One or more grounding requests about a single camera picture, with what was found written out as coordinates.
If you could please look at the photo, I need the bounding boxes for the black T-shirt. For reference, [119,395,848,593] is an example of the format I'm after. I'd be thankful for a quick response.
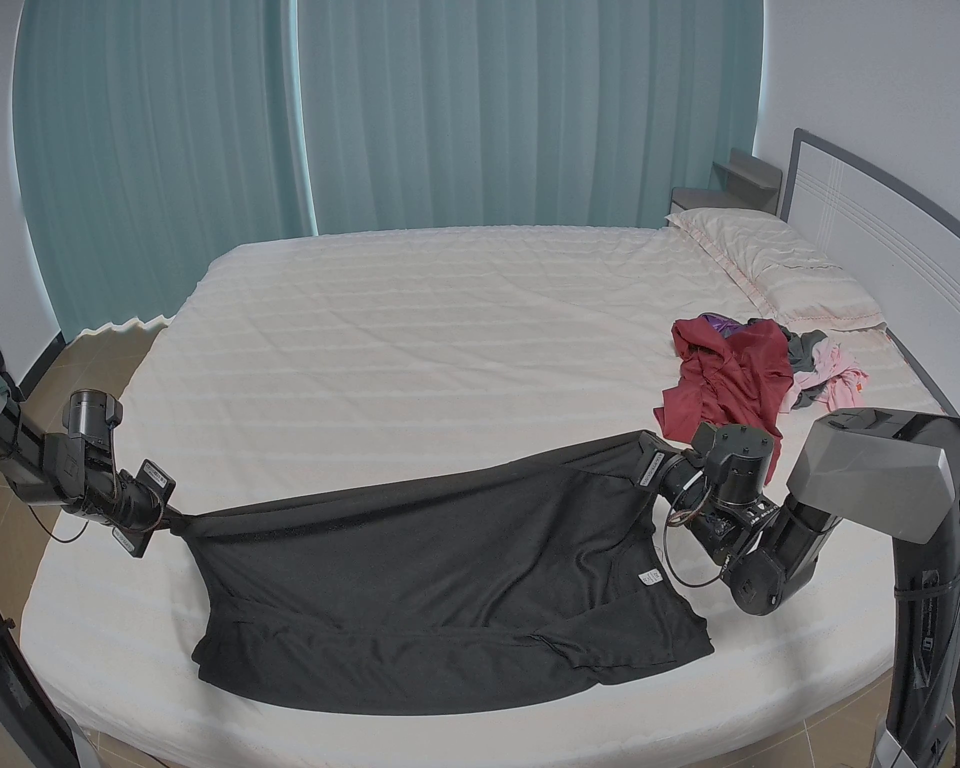
[168,429,716,716]

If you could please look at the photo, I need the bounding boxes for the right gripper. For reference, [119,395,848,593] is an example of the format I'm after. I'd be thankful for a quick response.
[631,447,697,502]

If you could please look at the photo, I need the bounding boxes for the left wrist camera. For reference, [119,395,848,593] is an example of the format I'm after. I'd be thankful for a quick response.
[61,389,126,445]

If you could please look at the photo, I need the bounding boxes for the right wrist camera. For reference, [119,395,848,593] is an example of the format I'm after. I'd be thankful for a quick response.
[690,422,776,505]

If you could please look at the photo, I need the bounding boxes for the grey bedside table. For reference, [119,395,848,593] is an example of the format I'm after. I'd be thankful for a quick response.
[669,147,784,219]

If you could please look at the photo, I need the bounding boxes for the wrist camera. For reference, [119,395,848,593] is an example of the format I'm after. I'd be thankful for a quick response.
[690,422,776,505]
[61,389,126,445]

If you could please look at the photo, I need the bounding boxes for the grey garment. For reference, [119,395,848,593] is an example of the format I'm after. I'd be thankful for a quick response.
[744,318,831,412]

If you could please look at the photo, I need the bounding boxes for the dark red garment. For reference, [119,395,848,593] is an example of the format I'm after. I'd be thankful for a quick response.
[651,315,796,470]

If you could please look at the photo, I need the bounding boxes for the cream pillow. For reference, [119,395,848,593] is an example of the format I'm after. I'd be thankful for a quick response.
[663,206,888,332]

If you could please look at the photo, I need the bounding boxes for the bed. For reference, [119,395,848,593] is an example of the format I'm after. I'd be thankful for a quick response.
[18,127,960,768]

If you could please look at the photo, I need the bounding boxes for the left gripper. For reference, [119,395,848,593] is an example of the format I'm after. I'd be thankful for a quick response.
[111,458,180,561]

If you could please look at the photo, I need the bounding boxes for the blue-green curtain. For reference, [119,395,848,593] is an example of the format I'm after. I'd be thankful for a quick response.
[296,0,766,231]
[11,0,317,343]

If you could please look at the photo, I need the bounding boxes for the pink garment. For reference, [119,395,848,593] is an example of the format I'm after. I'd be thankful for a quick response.
[780,339,871,412]

